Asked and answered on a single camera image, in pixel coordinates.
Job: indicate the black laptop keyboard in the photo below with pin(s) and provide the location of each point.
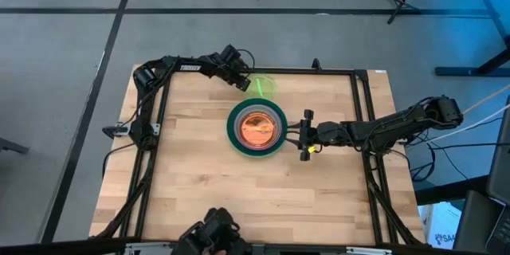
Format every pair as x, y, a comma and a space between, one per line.
500, 235

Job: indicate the black stand foot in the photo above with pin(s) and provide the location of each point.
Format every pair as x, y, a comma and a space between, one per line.
14, 146

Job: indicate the black desk base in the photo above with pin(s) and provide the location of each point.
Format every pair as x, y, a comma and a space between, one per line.
458, 71

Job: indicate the large green plastic plate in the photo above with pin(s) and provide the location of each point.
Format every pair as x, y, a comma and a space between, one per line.
230, 127

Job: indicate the yellow-green translucent plastic plate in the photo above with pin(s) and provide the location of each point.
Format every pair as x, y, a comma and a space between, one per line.
263, 87

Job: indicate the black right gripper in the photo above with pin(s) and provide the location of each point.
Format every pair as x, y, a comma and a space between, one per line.
326, 133

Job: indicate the black monitor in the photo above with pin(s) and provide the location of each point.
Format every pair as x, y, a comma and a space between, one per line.
500, 159

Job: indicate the silver aluminium bracket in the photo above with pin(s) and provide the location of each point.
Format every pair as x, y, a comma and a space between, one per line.
368, 251
143, 249

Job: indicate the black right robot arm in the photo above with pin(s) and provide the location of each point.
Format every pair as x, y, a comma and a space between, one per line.
398, 125

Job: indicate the black aluminium table frame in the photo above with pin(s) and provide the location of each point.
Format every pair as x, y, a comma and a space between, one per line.
299, 70

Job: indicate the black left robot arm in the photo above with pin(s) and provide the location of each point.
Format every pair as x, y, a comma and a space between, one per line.
191, 67

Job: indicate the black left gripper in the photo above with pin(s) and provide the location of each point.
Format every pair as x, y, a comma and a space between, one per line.
235, 67

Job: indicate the white cardboard box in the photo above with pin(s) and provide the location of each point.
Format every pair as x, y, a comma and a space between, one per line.
442, 223

